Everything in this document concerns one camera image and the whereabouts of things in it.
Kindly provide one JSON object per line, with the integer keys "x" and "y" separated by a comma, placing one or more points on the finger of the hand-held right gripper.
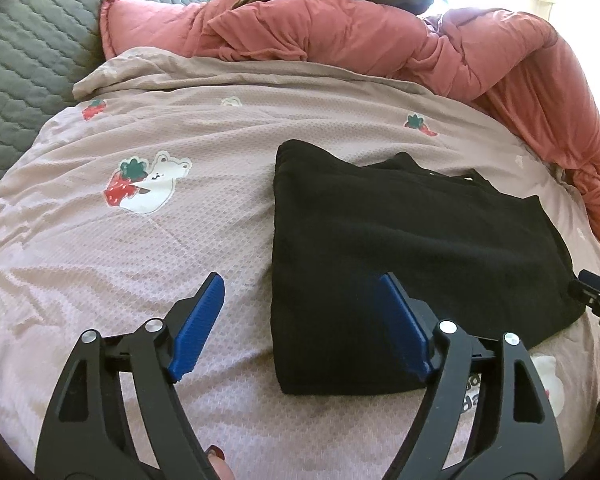
{"x": 597, "y": 292}

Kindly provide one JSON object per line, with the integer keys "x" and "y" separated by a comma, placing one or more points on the black t-shirt with orange collar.
{"x": 405, "y": 235}

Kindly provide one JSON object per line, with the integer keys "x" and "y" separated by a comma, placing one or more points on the grey quilted mattress pad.
{"x": 40, "y": 60}

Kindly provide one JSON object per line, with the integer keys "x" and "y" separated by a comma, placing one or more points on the person's left hand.
{"x": 220, "y": 462}

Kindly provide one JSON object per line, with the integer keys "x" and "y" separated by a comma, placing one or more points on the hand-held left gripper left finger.
{"x": 200, "y": 325}

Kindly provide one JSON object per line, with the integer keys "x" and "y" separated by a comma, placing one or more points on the pink comforter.
{"x": 330, "y": 35}

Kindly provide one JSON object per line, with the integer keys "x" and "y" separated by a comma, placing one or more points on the beige strawberry bear print blanket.
{"x": 180, "y": 240}

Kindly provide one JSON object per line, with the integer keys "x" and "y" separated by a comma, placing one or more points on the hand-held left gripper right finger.
{"x": 405, "y": 325}

